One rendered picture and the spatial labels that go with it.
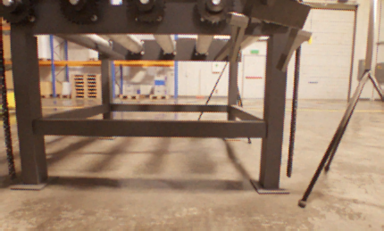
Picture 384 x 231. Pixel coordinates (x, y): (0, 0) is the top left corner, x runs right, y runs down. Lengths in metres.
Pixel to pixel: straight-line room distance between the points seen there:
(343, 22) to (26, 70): 12.80
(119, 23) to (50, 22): 0.32
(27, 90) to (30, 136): 0.22
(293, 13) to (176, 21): 0.59
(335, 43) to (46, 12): 12.20
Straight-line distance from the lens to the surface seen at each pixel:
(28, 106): 1.18
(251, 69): 10.39
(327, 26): 12.45
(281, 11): 0.48
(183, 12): 0.98
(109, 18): 1.04
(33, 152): 1.21
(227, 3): 0.95
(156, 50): 1.91
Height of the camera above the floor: 0.50
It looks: 7 degrees down
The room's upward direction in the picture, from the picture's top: 1 degrees clockwise
